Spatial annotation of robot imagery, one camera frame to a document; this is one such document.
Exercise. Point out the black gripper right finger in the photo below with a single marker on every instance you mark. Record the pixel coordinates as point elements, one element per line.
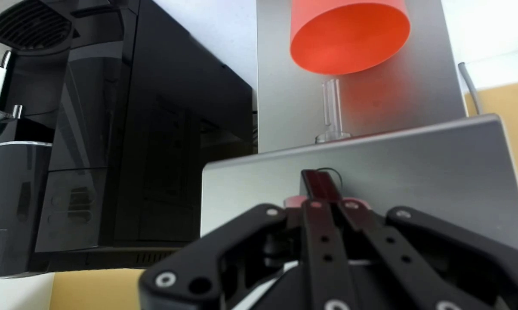
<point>418,259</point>

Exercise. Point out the black cylindrical milk container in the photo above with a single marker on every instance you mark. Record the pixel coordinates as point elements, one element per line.
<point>10,207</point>

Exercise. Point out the black coffee machine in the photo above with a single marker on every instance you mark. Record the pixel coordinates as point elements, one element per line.
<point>155,132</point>

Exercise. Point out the red plastic cup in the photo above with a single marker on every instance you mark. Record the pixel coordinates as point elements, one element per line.
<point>349,35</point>

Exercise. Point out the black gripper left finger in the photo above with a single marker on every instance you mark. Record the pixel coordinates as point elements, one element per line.
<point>320,259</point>

